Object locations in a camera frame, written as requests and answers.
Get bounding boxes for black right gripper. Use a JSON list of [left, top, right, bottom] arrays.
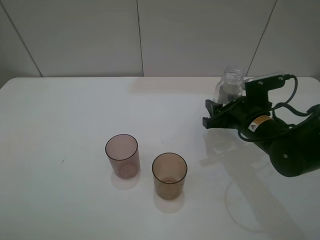
[[202, 96, 272, 132]]

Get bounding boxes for clear plastic water bottle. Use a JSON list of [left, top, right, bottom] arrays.
[[213, 66, 245, 104]]

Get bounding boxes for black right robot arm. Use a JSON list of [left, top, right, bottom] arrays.
[[202, 96, 320, 177]]

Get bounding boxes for brownish translucent cup middle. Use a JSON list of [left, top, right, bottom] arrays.
[[151, 152, 188, 200]]

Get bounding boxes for pinkish translucent cup left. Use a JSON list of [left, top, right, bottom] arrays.
[[105, 134, 140, 179]]

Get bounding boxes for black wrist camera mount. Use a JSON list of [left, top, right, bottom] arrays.
[[244, 73, 286, 102]]

